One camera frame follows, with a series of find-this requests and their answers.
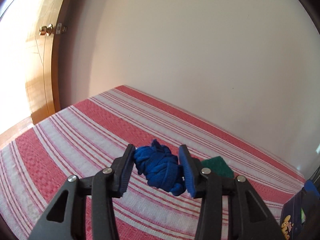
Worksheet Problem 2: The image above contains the green yellow sponge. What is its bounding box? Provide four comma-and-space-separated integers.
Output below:
201, 156, 234, 179

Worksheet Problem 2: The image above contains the brass door knob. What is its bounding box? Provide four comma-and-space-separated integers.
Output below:
39, 23, 68, 36

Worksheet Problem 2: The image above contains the wooden door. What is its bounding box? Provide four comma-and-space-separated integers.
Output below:
25, 0, 71, 124

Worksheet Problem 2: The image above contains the red white striped tablecloth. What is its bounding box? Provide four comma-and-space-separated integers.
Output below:
1, 86, 305, 239

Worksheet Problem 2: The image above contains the blue cloth ball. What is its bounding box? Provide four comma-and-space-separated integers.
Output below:
134, 139, 186, 196

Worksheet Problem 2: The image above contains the blue round metal tin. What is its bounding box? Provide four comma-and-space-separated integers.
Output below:
280, 188, 319, 239

